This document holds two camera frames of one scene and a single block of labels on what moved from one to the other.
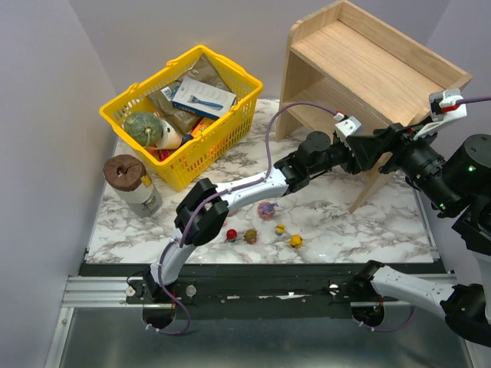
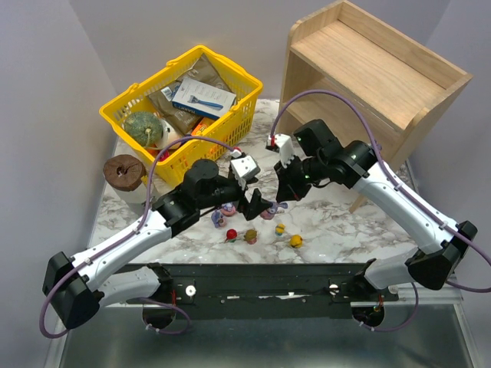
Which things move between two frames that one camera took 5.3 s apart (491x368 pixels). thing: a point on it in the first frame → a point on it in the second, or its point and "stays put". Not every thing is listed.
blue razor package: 201,99 stays put
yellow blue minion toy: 280,229 stays put
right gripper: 401,149 → 288,178
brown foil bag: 202,71 stays put
